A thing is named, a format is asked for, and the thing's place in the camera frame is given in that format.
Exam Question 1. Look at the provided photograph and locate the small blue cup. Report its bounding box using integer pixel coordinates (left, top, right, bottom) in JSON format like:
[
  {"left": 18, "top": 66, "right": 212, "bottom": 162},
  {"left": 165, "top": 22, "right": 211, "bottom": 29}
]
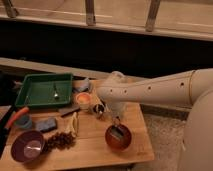
[{"left": 15, "top": 115, "right": 32, "bottom": 129}]

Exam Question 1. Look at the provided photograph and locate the yellow banana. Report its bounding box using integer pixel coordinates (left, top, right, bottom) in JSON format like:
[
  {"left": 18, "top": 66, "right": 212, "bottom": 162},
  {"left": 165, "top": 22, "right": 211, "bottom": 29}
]
[{"left": 65, "top": 112, "right": 78, "bottom": 137}]

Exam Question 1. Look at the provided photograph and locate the grey blue sponge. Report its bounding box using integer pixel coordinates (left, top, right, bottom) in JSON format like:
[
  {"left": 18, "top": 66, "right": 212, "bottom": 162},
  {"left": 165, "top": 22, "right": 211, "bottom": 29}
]
[{"left": 35, "top": 118, "right": 57, "bottom": 132}]

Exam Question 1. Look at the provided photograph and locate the green plastic tray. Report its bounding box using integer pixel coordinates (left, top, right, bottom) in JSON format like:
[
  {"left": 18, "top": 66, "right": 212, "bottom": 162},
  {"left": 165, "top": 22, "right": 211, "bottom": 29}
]
[{"left": 15, "top": 73, "right": 73, "bottom": 109}]

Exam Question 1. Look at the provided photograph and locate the orange handled tool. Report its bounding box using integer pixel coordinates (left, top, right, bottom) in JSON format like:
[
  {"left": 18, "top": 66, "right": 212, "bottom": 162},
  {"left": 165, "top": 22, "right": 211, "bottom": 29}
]
[{"left": 5, "top": 106, "right": 29, "bottom": 130}]

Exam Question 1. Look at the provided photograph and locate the bunch of dark grapes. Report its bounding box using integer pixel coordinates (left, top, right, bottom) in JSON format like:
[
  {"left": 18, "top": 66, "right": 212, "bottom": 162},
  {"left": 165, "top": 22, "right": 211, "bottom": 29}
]
[{"left": 43, "top": 132, "right": 75, "bottom": 153}]

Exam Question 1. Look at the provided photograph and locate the red bowl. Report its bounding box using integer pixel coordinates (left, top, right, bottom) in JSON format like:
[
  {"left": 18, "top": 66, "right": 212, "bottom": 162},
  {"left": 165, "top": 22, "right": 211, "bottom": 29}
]
[{"left": 105, "top": 124, "right": 132, "bottom": 151}]

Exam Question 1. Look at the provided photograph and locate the grey blue cloth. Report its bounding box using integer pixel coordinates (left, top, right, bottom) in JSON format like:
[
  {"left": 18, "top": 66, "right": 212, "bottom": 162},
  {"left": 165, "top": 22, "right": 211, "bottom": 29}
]
[{"left": 73, "top": 78, "right": 92, "bottom": 93}]

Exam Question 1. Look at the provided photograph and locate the silver spoon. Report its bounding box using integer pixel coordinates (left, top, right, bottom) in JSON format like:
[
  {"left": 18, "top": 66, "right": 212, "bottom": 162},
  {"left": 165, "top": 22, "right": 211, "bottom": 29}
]
[{"left": 53, "top": 83, "right": 59, "bottom": 99}]

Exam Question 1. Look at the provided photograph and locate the purple bowl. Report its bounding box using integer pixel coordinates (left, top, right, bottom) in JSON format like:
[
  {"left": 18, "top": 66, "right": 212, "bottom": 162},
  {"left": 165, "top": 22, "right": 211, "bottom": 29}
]
[{"left": 11, "top": 130, "right": 45, "bottom": 163}]

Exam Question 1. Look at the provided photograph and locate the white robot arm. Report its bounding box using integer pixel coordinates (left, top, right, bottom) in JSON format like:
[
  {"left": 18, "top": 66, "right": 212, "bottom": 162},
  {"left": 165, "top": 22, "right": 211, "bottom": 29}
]
[{"left": 97, "top": 68, "right": 213, "bottom": 171}]

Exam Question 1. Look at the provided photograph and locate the wooden board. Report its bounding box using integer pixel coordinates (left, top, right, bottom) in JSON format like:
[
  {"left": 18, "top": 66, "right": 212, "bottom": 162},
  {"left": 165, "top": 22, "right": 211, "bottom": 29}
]
[{"left": 0, "top": 78, "right": 156, "bottom": 171}]

